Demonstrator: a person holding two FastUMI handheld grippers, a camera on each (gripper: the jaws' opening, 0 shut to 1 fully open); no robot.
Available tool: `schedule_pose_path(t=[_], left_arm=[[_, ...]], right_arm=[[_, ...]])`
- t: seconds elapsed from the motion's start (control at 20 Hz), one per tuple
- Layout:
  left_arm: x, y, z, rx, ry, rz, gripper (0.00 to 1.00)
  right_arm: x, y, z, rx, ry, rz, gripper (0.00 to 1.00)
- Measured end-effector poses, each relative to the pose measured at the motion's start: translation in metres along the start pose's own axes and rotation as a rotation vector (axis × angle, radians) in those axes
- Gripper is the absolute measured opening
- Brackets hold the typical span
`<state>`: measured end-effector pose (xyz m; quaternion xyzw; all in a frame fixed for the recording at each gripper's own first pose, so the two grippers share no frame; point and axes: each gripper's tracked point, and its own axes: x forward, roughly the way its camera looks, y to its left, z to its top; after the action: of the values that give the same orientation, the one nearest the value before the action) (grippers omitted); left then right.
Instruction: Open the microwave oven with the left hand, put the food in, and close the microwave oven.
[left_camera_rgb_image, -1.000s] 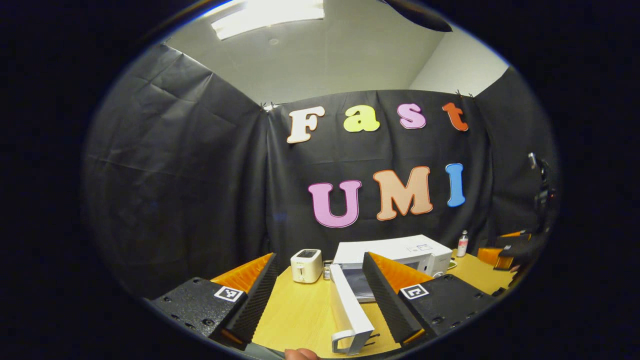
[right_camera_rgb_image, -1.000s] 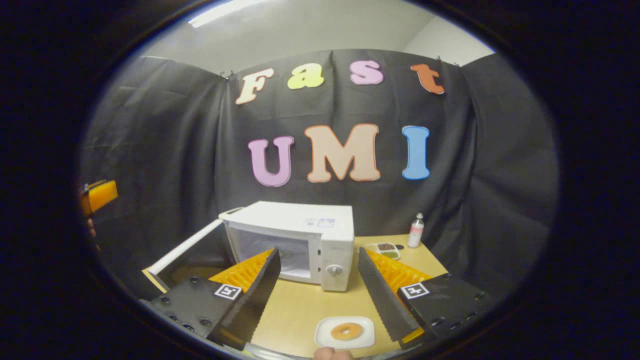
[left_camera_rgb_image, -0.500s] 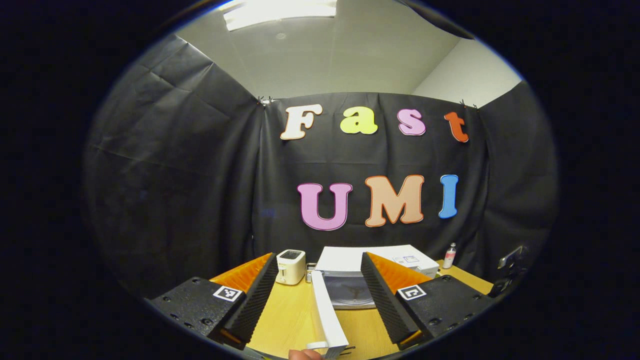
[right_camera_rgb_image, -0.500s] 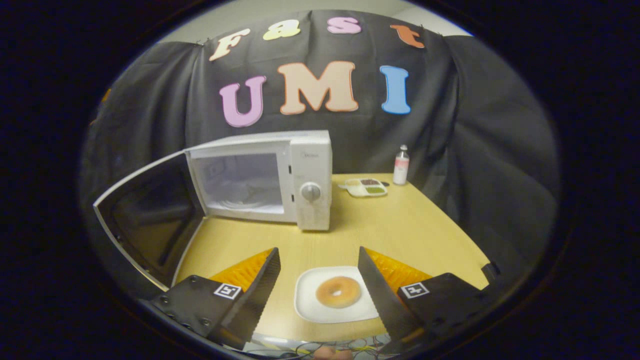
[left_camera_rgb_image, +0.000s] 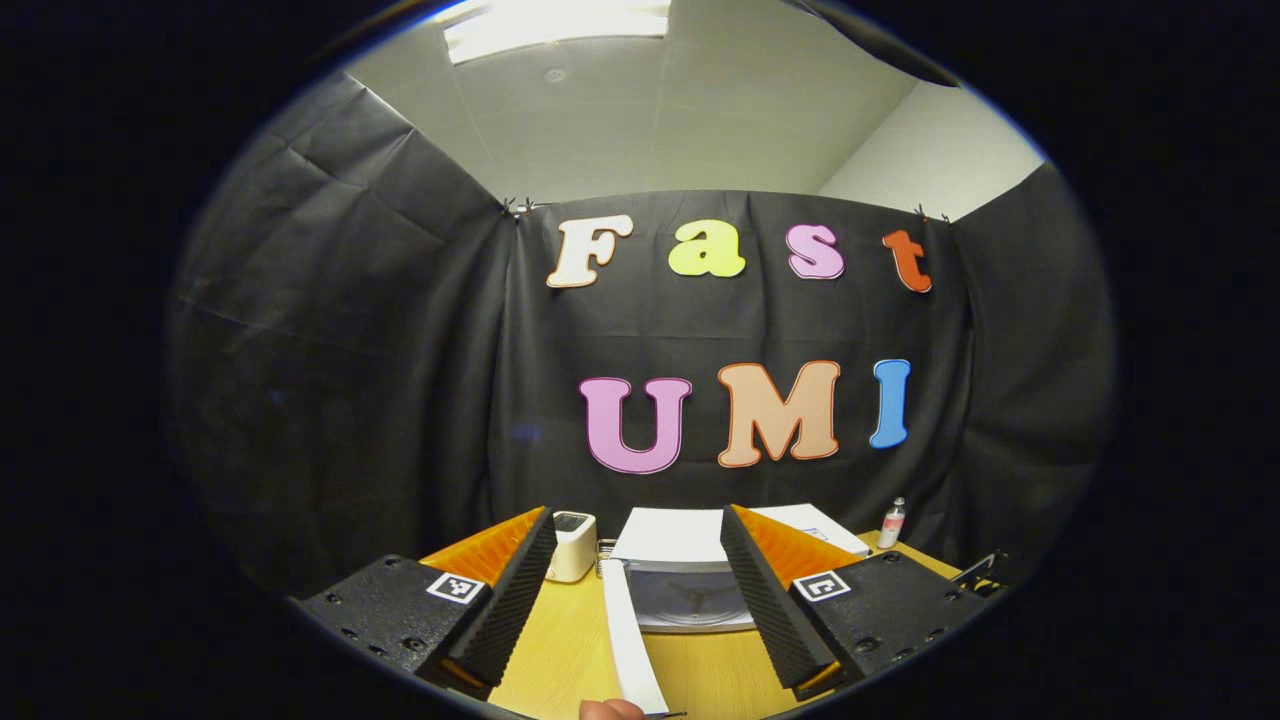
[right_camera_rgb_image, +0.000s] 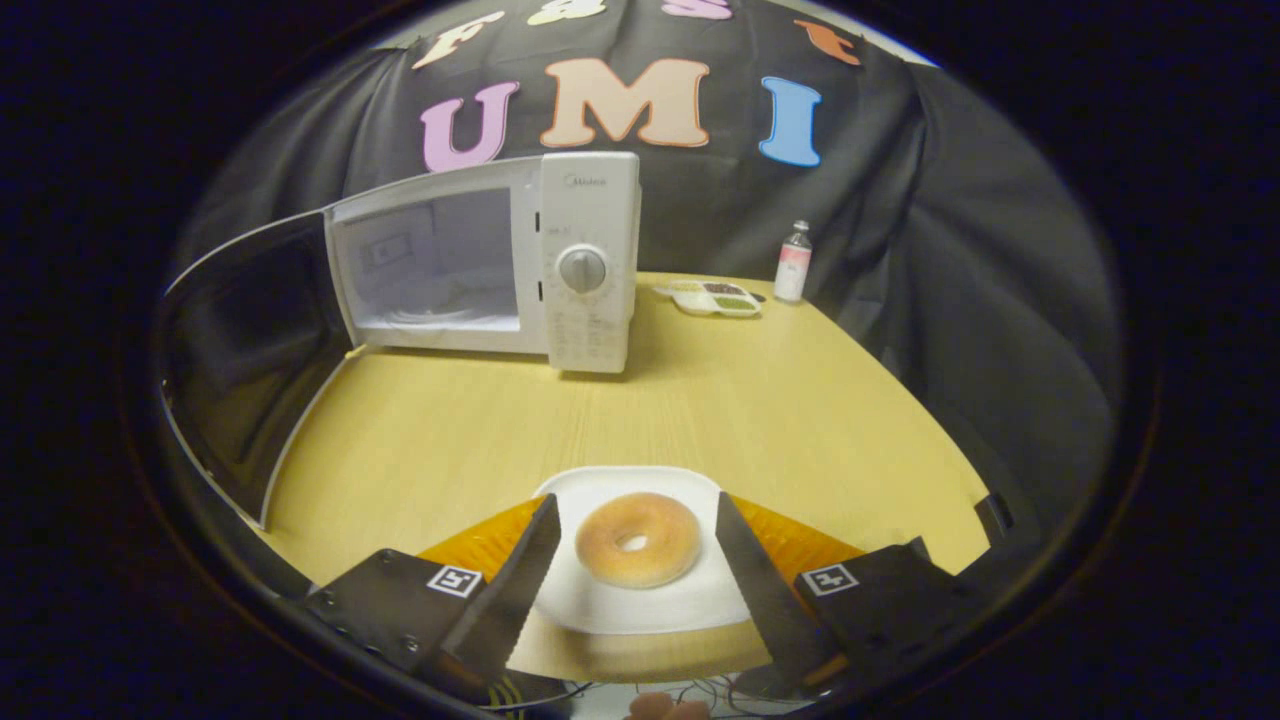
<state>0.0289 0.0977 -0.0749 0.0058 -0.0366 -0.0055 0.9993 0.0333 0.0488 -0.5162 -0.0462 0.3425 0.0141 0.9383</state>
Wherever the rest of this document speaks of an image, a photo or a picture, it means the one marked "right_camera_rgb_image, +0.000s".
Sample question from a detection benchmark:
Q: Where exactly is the glazed brown doughnut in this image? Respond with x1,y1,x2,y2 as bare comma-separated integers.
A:
575,492,702,589

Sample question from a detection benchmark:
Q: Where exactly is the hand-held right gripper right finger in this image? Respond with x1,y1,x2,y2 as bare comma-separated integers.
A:
715,492,986,693

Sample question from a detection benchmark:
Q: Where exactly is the white divided seasoning tray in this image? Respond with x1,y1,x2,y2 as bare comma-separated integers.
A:
655,280,763,319

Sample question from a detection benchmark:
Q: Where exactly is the white microwave oven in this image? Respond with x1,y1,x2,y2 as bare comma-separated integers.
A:
160,150,642,531

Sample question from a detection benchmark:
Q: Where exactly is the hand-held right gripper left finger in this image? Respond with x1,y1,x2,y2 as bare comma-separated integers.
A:
305,493,563,691

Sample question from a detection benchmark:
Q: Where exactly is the glass turntable plate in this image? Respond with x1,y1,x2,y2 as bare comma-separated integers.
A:
365,300,506,329

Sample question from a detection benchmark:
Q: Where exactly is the small black block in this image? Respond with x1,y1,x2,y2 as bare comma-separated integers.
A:
975,493,1016,546

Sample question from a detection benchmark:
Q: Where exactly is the small pink label bottle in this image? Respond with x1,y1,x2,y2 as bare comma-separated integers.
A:
774,220,813,304

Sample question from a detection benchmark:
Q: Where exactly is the white square plate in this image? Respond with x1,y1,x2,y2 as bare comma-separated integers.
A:
530,465,753,636

